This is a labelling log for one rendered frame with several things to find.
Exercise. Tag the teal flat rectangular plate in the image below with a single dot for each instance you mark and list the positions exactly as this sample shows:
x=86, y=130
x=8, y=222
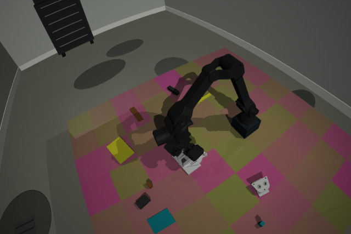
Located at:
x=160, y=221

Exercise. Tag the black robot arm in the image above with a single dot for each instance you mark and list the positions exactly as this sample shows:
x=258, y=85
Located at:
x=179, y=116

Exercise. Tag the yellow flat rectangular plate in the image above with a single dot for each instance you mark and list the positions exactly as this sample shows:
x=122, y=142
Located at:
x=120, y=150

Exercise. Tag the small teal cube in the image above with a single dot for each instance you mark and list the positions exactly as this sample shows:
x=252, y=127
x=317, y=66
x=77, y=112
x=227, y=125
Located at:
x=261, y=224

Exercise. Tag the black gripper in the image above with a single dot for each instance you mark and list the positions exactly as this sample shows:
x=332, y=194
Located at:
x=191, y=150

